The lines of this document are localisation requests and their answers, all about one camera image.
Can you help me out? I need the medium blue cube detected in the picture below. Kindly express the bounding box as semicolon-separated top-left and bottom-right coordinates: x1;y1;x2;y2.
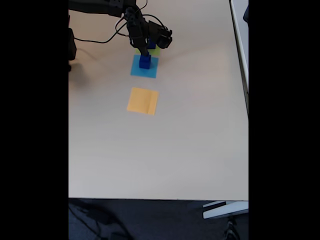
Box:
138;58;152;70

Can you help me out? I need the green paper square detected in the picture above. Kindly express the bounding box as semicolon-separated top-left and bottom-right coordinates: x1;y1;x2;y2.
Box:
134;46;161;56

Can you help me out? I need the light blue paper square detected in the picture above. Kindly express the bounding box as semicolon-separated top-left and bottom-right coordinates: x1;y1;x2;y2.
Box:
129;54;160;79

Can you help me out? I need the orange paper square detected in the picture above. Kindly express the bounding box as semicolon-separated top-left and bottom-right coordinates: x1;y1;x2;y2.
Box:
126;86;160;116

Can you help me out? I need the black stand leg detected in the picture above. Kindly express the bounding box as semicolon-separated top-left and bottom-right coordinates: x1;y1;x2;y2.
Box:
223;216;241;240

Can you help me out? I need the black camera box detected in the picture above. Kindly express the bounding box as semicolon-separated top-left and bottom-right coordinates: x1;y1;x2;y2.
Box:
148;20;174;50

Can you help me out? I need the black wire loop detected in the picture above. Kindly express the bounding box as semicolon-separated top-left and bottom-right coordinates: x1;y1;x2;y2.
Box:
134;0;168;30

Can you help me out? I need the long black cable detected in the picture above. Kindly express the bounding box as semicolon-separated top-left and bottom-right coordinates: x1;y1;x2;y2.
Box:
74;18;131;45

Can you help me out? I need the black floor cable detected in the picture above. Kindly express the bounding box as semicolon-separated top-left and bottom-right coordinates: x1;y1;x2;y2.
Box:
68;201;131;240

